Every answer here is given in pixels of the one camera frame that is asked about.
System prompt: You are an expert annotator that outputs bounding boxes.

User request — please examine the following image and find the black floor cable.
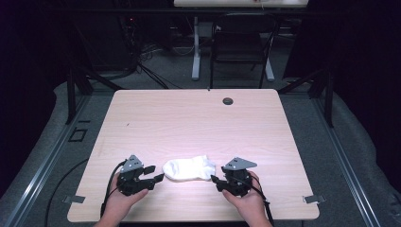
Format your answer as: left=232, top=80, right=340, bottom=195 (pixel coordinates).
left=44, top=158, right=90, bottom=227

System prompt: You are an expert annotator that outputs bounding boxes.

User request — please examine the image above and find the bundle of black cables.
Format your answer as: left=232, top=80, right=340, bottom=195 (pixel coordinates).
left=118, top=13, right=184, bottom=91

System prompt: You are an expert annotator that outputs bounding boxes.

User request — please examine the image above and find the white desk leg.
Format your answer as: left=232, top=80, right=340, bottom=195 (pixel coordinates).
left=191, top=16, right=202, bottom=81
left=264, top=57, right=276, bottom=83

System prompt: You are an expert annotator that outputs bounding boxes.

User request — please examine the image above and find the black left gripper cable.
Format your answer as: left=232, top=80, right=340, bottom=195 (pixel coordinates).
left=99, top=160, right=129, bottom=218

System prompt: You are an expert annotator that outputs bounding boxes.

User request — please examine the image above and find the black folding chair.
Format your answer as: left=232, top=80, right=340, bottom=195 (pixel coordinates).
left=209, top=12, right=282, bottom=90

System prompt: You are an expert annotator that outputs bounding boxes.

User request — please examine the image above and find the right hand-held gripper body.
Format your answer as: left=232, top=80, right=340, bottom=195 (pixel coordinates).
left=221, top=156, right=258, bottom=198

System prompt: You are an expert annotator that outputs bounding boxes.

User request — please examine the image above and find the black metal stand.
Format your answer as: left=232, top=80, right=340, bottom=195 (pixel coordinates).
left=65, top=61, right=125, bottom=126
left=277, top=66, right=335, bottom=129

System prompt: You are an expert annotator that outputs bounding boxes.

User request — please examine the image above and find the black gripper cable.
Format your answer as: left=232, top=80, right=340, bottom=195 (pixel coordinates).
left=99, top=160, right=129, bottom=218
left=250, top=174, right=275, bottom=227

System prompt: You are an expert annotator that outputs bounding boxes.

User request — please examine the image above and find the person's right hand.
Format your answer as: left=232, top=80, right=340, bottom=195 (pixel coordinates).
left=221, top=170, right=270, bottom=223

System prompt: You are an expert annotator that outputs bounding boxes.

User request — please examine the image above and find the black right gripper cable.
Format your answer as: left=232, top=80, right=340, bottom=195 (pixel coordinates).
left=250, top=174, right=275, bottom=227

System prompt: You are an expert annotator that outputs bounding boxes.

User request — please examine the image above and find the person's left hand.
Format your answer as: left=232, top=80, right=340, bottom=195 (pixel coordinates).
left=103, top=174, right=149, bottom=223

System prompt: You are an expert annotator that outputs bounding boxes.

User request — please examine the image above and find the metal floor rail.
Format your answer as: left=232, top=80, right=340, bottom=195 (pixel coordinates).
left=0, top=94, right=93, bottom=227
left=313, top=94, right=383, bottom=227

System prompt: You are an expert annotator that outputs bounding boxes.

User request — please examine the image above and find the white desk top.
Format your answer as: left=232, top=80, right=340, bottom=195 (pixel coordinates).
left=173, top=0, right=310, bottom=9

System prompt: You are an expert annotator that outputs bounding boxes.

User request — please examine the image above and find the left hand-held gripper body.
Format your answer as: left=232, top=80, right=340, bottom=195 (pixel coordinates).
left=115, top=153, right=149, bottom=197

